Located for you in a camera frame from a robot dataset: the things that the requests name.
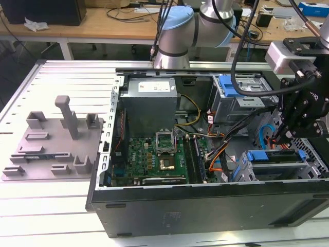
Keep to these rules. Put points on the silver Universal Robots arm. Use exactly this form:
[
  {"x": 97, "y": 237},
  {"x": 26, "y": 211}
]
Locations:
[{"x": 177, "y": 36}]

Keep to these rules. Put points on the metal disk bay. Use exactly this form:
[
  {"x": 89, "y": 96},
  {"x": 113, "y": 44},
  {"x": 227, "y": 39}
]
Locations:
[{"x": 277, "y": 172}]

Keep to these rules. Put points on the metal drive cage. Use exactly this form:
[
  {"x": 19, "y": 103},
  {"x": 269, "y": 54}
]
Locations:
[{"x": 226, "y": 108}]

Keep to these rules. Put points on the blue drive latch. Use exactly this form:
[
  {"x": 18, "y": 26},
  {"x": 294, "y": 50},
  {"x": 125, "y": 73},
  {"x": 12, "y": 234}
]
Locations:
[{"x": 223, "y": 85}]

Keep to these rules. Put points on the small black cube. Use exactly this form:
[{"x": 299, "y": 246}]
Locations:
[{"x": 263, "y": 19}]

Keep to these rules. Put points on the flat grey box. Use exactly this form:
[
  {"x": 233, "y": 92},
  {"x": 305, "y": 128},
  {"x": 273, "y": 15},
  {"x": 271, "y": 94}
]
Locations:
[{"x": 282, "y": 12}]

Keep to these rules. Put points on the blue cardboard box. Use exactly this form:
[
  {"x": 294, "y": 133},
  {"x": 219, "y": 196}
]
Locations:
[{"x": 313, "y": 9}]

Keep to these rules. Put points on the installed RAM stick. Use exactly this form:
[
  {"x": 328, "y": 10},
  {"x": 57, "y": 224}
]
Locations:
[{"x": 201, "y": 162}]

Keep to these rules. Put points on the black RAM slot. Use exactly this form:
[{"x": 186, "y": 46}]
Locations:
[{"x": 190, "y": 162}]

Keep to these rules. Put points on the CPU socket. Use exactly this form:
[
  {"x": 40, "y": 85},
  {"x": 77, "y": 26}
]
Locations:
[{"x": 167, "y": 164}]

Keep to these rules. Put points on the grey power supply unit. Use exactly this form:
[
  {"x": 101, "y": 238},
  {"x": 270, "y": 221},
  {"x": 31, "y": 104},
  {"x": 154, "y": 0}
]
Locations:
[{"x": 149, "y": 108}]

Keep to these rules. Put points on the graphics card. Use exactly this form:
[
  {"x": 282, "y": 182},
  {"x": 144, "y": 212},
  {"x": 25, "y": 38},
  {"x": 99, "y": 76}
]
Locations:
[{"x": 164, "y": 180}]

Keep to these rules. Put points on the black open PC case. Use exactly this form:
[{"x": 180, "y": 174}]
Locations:
[{"x": 180, "y": 213}]

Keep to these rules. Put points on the green motherboard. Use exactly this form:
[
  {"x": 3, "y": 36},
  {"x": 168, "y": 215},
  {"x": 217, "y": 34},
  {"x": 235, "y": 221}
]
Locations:
[{"x": 140, "y": 157}]

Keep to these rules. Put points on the grey parts rack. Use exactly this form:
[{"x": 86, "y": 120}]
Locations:
[{"x": 59, "y": 144}]

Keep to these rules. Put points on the dark RAM stick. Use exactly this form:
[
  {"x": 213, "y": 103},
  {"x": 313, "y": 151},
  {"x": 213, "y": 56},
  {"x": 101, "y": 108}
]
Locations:
[{"x": 38, "y": 156}]

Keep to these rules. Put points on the large black box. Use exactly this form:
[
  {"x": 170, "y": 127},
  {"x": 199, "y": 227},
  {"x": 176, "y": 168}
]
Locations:
[{"x": 43, "y": 11}]

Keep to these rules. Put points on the crumpled clear plastic bag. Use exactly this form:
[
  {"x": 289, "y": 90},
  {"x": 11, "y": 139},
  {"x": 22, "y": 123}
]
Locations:
[{"x": 36, "y": 24}]

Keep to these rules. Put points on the black side camera box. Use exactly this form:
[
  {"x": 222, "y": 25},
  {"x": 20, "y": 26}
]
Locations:
[{"x": 322, "y": 127}]

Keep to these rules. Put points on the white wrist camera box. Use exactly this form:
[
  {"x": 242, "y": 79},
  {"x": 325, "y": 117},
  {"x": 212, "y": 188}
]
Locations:
[{"x": 276, "y": 55}]

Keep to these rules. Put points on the wooden desk white frame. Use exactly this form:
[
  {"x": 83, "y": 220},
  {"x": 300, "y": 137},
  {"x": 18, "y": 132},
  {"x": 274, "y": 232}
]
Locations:
[
  {"x": 77, "y": 31},
  {"x": 282, "y": 36}
]

